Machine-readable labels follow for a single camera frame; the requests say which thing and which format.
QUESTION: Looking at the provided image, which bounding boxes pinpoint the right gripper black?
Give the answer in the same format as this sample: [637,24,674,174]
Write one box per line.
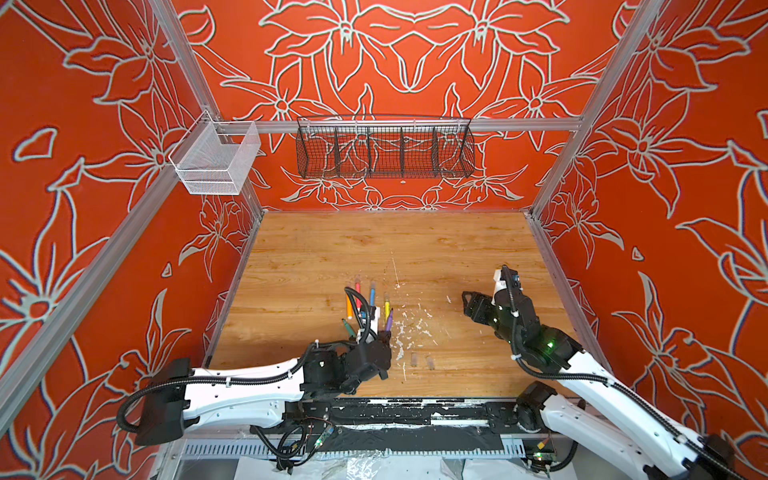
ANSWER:
[460,288,525,354]

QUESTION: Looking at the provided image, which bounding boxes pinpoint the green marker pen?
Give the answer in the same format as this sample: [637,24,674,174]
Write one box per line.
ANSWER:
[342,319,356,339]

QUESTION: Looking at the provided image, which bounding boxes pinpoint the orange marker pen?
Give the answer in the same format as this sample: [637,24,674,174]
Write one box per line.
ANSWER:
[345,293,354,321]

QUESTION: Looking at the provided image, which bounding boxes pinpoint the pink marker pen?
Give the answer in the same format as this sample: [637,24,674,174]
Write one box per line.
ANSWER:
[354,275,362,310]

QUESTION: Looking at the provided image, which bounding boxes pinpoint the yellow marker pen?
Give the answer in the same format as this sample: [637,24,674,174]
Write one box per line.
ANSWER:
[384,293,391,320]

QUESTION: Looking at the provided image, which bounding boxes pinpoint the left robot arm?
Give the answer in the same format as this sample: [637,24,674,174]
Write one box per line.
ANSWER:
[116,287,392,446]

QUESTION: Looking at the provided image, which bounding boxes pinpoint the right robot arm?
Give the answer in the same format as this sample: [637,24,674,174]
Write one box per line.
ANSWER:
[462,266,739,479]

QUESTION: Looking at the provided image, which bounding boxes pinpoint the clear plastic bin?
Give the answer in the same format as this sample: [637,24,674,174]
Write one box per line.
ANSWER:
[169,112,261,196]

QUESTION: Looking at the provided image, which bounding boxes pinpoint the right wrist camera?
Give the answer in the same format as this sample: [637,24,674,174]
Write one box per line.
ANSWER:
[493,265,521,296]

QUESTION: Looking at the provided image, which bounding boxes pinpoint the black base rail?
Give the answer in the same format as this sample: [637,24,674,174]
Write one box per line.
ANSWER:
[264,397,555,436]

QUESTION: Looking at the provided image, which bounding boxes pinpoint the black wire basket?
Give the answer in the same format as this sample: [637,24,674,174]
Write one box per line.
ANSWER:
[295,114,476,180]

